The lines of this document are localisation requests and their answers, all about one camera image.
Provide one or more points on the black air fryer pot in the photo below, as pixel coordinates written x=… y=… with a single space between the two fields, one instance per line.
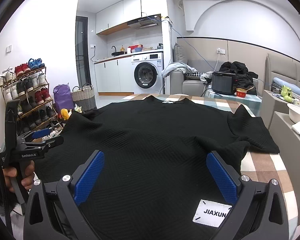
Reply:
x=223 y=83

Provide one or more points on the green plush toy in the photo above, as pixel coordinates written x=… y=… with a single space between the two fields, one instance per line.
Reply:
x=287 y=94

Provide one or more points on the small teal side table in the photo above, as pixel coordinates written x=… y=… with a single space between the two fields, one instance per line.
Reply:
x=251 y=101

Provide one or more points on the black clothes pile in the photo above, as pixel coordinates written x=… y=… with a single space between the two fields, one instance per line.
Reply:
x=244 y=77

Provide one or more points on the grey bed headboard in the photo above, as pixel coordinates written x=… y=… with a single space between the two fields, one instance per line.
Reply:
x=285 y=68

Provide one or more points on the white kitchen cabinets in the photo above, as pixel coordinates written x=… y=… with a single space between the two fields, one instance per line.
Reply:
x=126 y=14
x=115 y=76

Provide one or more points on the checkered plaid tablecloth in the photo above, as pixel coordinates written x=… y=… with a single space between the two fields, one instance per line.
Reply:
x=261 y=166

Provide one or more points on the range hood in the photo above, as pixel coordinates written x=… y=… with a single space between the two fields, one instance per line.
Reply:
x=145 y=22

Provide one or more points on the white lower kitchen cabinets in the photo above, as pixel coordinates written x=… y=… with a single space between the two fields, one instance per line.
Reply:
x=115 y=76

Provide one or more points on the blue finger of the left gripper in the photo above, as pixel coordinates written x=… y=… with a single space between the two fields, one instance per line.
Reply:
x=41 y=133

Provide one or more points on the wooden shoe rack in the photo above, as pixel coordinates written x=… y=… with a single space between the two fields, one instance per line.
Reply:
x=30 y=88

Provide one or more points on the purple bag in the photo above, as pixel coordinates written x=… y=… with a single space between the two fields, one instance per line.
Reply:
x=63 y=98

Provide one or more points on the grey sofa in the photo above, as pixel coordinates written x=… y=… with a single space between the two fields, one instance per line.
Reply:
x=188 y=84

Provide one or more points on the grey blanket on sofa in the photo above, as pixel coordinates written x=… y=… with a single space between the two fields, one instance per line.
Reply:
x=178 y=66

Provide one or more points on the black knit sweater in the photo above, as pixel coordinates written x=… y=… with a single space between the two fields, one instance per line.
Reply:
x=155 y=172

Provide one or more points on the blue pillow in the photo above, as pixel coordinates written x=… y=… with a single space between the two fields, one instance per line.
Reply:
x=281 y=83

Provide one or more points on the woven laundry basket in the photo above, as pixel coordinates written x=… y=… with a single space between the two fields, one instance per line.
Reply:
x=84 y=97

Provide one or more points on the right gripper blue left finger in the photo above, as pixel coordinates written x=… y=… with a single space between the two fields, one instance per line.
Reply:
x=86 y=175

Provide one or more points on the white basin bowl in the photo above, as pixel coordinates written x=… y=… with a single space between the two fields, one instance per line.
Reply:
x=294 y=112

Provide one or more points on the white washing machine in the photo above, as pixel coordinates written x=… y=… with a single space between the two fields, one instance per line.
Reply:
x=147 y=75

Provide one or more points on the white upper kitchen cabinets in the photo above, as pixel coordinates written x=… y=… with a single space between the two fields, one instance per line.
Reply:
x=126 y=14

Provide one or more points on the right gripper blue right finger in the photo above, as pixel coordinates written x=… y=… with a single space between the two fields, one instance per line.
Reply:
x=225 y=176

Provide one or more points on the red instant noodle bowl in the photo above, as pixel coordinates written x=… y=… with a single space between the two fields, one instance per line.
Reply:
x=241 y=92

